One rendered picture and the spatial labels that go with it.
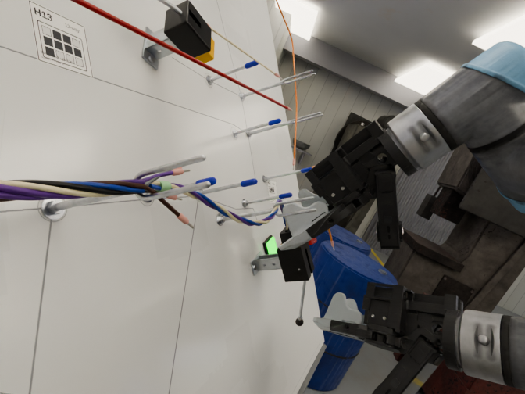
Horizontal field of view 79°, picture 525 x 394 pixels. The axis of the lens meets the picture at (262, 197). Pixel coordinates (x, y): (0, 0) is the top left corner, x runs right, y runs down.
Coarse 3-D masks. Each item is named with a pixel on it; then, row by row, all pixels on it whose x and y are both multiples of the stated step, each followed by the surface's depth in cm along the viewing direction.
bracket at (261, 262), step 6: (258, 258) 54; (264, 258) 54; (270, 258) 52; (276, 258) 51; (252, 264) 52; (258, 264) 53; (264, 264) 55; (270, 264) 52; (276, 264) 52; (252, 270) 52; (258, 270) 53
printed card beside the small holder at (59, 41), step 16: (32, 16) 26; (48, 16) 27; (64, 16) 28; (48, 32) 27; (64, 32) 28; (80, 32) 30; (48, 48) 26; (64, 48) 28; (80, 48) 29; (64, 64) 27; (80, 64) 29
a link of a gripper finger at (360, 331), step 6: (330, 324) 48; (336, 324) 47; (342, 324) 46; (348, 324) 45; (354, 324) 44; (360, 324) 44; (336, 330) 46; (342, 330) 45; (348, 330) 44; (354, 330) 44; (360, 330) 44; (366, 330) 43; (360, 336) 43; (366, 336) 43; (372, 336) 43; (378, 336) 43
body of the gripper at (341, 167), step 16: (368, 128) 41; (384, 128) 43; (352, 144) 44; (368, 144) 41; (384, 144) 40; (336, 160) 42; (352, 160) 43; (368, 160) 42; (384, 160) 42; (400, 160) 39; (320, 176) 44; (336, 176) 43; (352, 176) 41; (368, 176) 42; (320, 192) 44; (336, 192) 43; (352, 192) 42; (368, 192) 42
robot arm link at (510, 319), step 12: (504, 324) 35; (516, 324) 35; (504, 336) 34; (516, 336) 34; (504, 348) 34; (516, 348) 33; (504, 360) 34; (516, 360) 33; (504, 372) 34; (516, 372) 33; (516, 384) 34
